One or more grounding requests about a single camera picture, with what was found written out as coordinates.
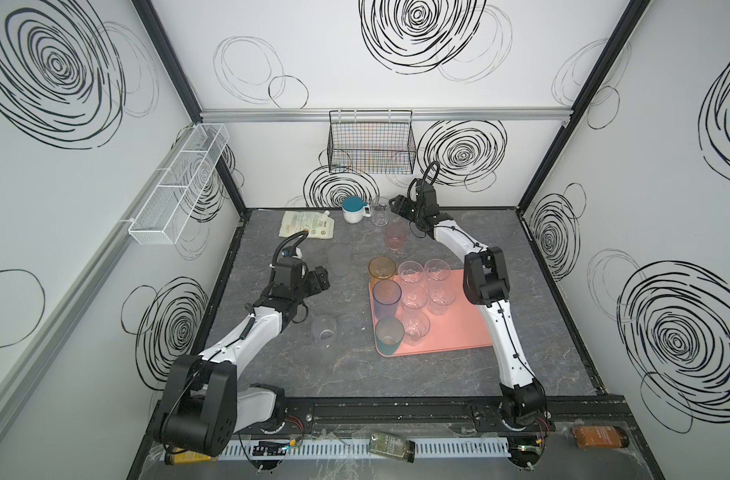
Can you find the frosted textured glass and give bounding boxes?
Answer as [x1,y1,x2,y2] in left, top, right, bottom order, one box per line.
[328,244,352,276]

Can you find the short clear glass front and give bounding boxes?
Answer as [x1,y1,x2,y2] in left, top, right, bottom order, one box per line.
[311,315,338,348]

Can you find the clear faceted glass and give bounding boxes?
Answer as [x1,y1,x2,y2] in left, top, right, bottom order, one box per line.
[397,260,425,286]

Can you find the amber glass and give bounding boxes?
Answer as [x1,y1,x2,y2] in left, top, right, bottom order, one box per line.
[368,256,397,285]

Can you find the blue glass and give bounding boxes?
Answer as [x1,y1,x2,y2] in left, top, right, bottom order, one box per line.
[372,279,402,320]

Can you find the pink tray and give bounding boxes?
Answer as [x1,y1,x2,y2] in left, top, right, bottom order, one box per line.
[372,270,493,357]

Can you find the teal glass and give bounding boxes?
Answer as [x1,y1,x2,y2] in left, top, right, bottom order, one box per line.
[374,317,405,356]

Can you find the clear tall glass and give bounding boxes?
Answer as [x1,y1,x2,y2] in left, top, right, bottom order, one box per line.
[401,309,431,345]

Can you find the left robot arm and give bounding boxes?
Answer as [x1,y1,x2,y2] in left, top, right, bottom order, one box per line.
[150,257,330,456]

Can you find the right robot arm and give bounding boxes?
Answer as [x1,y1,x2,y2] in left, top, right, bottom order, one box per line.
[389,179,547,431]

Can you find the pink small glass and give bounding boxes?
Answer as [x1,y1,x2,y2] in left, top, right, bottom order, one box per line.
[385,223,407,251]

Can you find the organic sugar pouch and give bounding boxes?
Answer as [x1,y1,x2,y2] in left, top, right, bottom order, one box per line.
[279,211,335,240]

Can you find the white cup teal lid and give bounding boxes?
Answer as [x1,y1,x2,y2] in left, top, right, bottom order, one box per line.
[342,196,371,224]

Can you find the clear green bottle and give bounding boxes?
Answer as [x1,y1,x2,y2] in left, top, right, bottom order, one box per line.
[369,432,416,463]

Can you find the yellow liquid bottle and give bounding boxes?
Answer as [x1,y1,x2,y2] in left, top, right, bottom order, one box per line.
[164,451,218,466]

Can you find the orange liquid bottle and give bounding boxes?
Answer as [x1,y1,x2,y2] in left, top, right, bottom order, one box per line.
[571,426,630,449]

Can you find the black wire basket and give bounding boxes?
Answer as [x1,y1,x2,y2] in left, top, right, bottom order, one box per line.
[326,109,418,175]

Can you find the white wire shelf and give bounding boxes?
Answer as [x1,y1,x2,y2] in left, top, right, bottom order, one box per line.
[129,123,230,245]

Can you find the white cable duct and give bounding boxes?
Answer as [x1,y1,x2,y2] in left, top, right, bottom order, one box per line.
[220,436,513,462]

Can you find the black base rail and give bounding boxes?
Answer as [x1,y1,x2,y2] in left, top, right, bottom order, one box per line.
[268,395,633,433]

